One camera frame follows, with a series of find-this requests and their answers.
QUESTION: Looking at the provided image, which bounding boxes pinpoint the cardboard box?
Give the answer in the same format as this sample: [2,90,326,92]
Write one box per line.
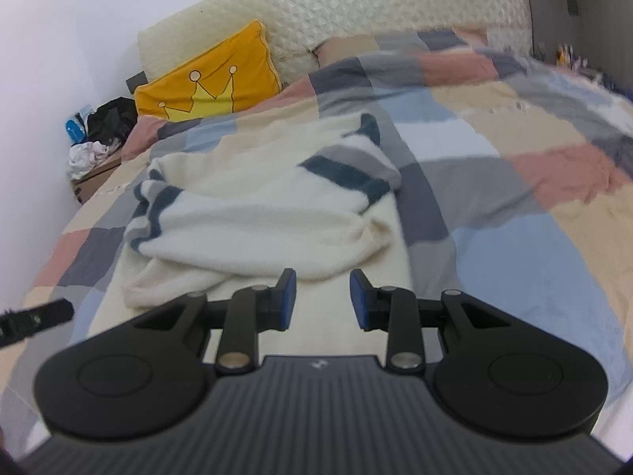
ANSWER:
[70,151,124,205]

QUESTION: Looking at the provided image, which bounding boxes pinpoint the cream striped sweater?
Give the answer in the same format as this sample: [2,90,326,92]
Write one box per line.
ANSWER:
[121,113,411,314]

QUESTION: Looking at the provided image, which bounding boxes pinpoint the yellow crown pillow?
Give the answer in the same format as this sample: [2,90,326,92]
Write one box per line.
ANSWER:
[135,20,284,122]

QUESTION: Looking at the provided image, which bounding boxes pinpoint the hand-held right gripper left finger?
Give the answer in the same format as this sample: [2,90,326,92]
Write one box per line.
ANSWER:
[131,268,298,374]

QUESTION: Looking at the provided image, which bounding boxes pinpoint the black crumpled clothes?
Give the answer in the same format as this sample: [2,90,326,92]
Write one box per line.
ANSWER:
[85,97,139,152]

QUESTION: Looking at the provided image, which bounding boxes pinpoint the blue plastic bottle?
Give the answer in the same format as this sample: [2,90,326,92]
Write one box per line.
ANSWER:
[64,105,97,146]

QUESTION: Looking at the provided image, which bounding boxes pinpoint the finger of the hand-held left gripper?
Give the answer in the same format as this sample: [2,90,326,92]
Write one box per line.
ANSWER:
[0,298,75,352]

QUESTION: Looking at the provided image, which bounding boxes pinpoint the cream pillow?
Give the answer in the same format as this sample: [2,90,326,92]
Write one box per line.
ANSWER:
[274,44,320,89]

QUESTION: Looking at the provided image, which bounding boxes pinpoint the patchwork checked quilt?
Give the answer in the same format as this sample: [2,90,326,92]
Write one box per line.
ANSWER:
[0,27,633,461]

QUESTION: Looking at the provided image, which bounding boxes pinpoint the white crumpled clothes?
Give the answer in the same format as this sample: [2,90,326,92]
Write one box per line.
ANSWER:
[68,141,117,181]

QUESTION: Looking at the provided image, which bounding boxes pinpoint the row of small bottles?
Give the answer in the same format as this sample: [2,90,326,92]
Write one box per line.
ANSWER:
[556,44,587,67]

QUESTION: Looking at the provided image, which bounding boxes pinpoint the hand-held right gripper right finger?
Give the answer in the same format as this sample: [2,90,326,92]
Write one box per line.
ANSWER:
[349,268,512,376]

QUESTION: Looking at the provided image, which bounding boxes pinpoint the cream quilted headboard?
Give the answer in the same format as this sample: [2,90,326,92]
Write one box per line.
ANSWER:
[137,0,532,92]

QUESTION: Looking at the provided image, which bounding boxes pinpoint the beige pillow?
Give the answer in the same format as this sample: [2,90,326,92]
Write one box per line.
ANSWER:
[314,34,381,67]

